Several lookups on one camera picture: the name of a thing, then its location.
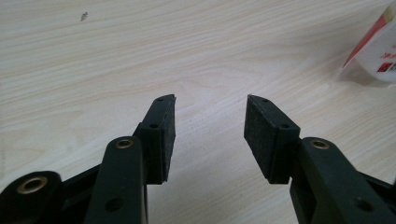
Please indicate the clear refill pouch red print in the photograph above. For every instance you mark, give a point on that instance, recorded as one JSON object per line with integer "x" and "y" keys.
{"x": 376, "y": 49}

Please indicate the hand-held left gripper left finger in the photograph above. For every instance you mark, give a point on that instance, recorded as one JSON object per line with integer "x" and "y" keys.
{"x": 157, "y": 140}

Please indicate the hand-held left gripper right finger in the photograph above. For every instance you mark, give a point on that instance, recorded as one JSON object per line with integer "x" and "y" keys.
{"x": 271, "y": 140}

